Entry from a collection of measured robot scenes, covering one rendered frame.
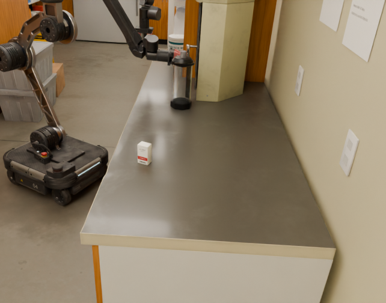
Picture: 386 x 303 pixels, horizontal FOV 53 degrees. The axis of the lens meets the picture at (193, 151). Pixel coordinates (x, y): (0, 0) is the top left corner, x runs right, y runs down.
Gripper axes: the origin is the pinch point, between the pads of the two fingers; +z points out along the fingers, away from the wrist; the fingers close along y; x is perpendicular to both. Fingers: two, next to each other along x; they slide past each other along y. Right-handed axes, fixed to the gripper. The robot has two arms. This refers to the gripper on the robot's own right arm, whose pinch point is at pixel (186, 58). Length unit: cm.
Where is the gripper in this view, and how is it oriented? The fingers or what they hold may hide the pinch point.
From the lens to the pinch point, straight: 196.4
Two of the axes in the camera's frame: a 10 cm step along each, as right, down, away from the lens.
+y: 0.1, -4.7, 8.8
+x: -1.1, 8.8, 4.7
